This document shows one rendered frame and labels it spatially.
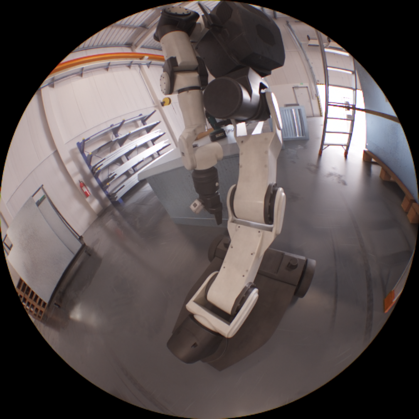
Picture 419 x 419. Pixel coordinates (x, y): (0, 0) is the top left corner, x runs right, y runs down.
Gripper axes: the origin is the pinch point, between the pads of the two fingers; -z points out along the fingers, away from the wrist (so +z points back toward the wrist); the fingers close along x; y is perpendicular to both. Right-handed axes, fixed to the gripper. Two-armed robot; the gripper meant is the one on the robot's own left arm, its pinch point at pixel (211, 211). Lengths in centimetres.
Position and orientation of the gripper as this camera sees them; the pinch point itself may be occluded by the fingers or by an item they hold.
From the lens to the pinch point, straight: 53.9
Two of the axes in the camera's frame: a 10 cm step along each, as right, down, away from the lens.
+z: -1.5, -7.6, -6.3
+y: -8.6, 4.2, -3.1
